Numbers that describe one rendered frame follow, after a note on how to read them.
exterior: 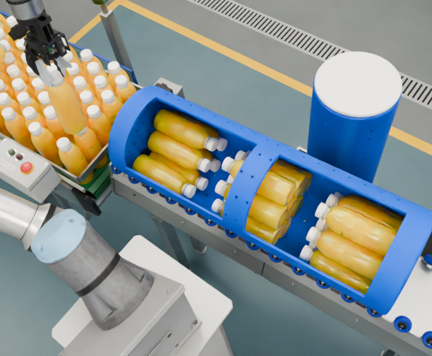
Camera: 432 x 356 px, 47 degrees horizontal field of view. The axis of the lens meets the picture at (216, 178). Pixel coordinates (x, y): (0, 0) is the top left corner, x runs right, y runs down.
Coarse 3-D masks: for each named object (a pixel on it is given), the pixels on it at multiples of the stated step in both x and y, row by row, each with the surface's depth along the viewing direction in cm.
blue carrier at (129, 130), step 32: (160, 96) 143; (128, 128) 138; (224, 128) 134; (128, 160) 155; (256, 160) 126; (288, 160) 144; (320, 160) 131; (160, 192) 144; (256, 192) 125; (320, 192) 144; (352, 192) 138; (384, 192) 122; (224, 224) 133; (416, 224) 113; (288, 256) 126; (416, 256) 110; (352, 288) 120; (384, 288) 113
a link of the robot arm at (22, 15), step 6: (36, 0) 112; (12, 6) 111; (18, 6) 110; (24, 6) 111; (30, 6) 111; (36, 6) 112; (42, 6) 114; (12, 12) 113; (18, 12) 112; (24, 12) 112; (30, 12) 112; (36, 12) 113; (18, 18) 113; (24, 18) 113; (30, 18) 113
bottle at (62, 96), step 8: (64, 80) 135; (48, 88) 134; (56, 88) 133; (64, 88) 134; (72, 88) 137; (56, 96) 134; (64, 96) 134; (72, 96) 136; (56, 104) 136; (64, 104) 136; (72, 104) 138; (56, 112) 139; (64, 112) 138; (72, 112) 139; (80, 112) 143; (64, 120) 141; (72, 120) 141; (80, 120) 144; (64, 128) 144; (72, 128) 144; (80, 128) 145
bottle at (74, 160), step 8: (72, 144) 156; (64, 152) 154; (72, 152) 155; (80, 152) 158; (64, 160) 156; (72, 160) 156; (80, 160) 158; (72, 168) 159; (80, 168) 161; (88, 176) 166
